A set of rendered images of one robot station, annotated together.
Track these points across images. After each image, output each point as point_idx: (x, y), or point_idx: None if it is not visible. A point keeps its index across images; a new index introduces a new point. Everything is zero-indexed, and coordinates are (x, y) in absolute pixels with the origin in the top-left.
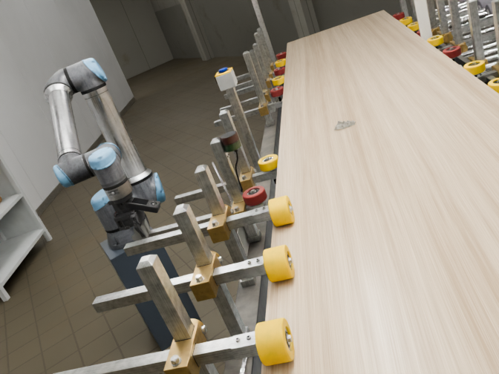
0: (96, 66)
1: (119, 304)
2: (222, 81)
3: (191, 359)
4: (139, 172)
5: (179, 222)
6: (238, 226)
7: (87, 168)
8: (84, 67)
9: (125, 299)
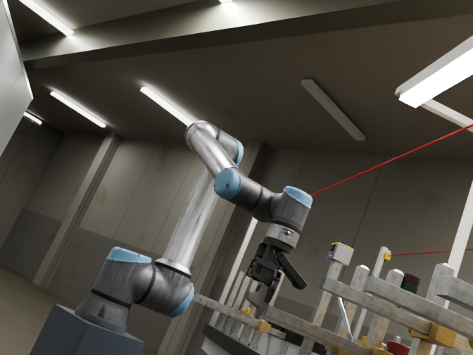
0: (243, 151)
1: (404, 301)
2: (341, 251)
3: None
4: (187, 265)
5: None
6: (456, 346)
7: (260, 196)
8: (234, 141)
9: (417, 299)
